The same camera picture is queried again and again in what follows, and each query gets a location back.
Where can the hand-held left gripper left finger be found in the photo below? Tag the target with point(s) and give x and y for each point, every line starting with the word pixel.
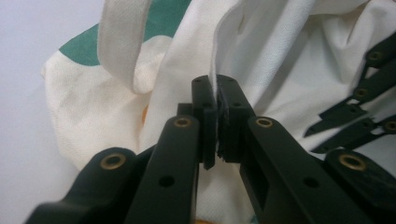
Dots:
pixel 204 124

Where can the white table mat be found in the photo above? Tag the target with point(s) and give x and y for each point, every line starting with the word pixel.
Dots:
pixel 28 93

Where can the white tote bag coloured patches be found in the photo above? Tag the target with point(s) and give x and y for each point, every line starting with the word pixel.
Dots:
pixel 280 62

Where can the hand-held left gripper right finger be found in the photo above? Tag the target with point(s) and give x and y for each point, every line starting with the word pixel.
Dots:
pixel 232 124

